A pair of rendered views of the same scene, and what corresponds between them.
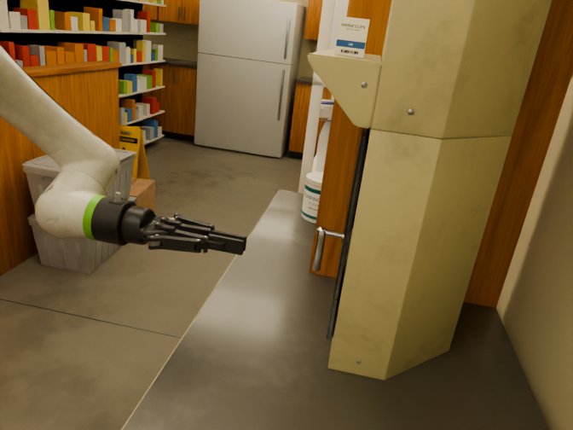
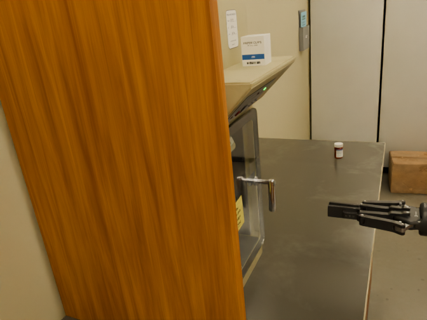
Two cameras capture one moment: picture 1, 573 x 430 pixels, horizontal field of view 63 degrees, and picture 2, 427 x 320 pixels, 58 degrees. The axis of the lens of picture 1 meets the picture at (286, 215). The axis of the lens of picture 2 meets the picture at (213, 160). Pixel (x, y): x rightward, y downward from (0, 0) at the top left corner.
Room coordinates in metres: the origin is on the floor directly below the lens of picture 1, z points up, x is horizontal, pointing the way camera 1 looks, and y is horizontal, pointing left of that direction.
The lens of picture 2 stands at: (1.70, 0.09, 1.63)
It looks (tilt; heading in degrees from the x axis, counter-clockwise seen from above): 21 degrees down; 199
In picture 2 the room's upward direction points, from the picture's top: 6 degrees counter-clockwise
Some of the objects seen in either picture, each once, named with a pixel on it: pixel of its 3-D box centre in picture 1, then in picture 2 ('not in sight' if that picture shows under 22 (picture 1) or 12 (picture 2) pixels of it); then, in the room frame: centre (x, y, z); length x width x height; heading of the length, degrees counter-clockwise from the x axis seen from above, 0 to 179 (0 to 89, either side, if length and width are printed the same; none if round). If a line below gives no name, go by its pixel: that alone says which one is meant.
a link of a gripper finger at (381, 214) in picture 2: (187, 230); (382, 218); (0.85, 0.19, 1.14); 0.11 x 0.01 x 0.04; 86
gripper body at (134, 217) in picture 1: (152, 228); (415, 218); (0.85, 0.26, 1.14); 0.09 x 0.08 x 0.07; 82
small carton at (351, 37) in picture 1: (351, 37); (256, 49); (0.86, -0.07, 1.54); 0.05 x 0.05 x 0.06; 84
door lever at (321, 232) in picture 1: (327, 249); (265, 193); (0.80, -0.09, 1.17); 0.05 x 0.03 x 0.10; 82
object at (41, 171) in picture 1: (85, 182); not in sight; (2.78, 1.29, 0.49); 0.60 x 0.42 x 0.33; 172
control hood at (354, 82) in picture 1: (346, 83); (251, 91); (0.91, -0.08, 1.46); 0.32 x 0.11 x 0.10; 172
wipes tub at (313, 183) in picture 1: (322, 197); not in sight; (1.53, -0.12, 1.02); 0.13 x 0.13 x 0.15
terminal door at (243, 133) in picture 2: (349, 220); (239, 202); (0.90, -0.13, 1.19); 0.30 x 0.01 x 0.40; 172
